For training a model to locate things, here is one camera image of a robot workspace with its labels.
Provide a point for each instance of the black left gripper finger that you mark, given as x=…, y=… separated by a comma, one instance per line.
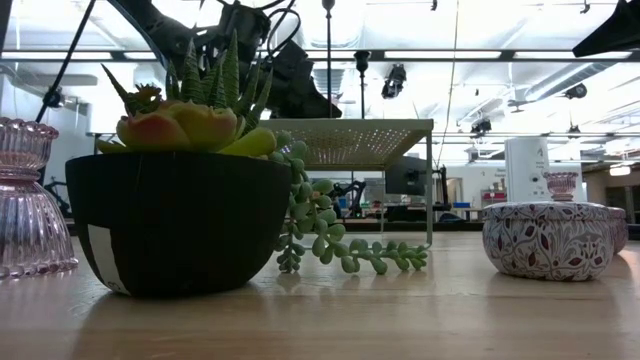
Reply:
x=310, y=107

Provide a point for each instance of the tall black candlestick holder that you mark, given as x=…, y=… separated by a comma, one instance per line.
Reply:
x=328, y=4

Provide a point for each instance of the pink ribbed glass candle holder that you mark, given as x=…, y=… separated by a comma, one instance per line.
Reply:
x=30, y=220
x=561, y=185

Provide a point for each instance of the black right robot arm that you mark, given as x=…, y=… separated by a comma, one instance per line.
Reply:
x=615, y=30

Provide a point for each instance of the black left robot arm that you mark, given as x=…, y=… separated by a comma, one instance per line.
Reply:
x=170, y=35

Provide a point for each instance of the black background robot arm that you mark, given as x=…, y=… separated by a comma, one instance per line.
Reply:
x=350, y=192

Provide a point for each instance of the green perforated metal shelf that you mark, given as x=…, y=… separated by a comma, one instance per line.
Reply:
x=350, y=142

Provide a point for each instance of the black ceiling fixture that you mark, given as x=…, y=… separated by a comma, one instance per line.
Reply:
x=52, y=97
x=481, y=125
x=394, y=80
x=576, y=91

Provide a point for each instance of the artificial succulent plant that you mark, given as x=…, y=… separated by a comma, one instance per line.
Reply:
x=200, y=125

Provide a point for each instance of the black monitor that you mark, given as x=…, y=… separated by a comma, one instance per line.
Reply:
x=405, y=175

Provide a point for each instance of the black bowl planter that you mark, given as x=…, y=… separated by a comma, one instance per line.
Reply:
x=175, y=225

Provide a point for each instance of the red floral round tin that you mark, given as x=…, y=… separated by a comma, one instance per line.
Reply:
x=547, y=240

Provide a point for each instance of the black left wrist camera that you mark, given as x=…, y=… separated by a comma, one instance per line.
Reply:
x=245, y=25

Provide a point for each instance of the black aluminium frame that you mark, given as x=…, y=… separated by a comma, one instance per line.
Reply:
x=507, y=55

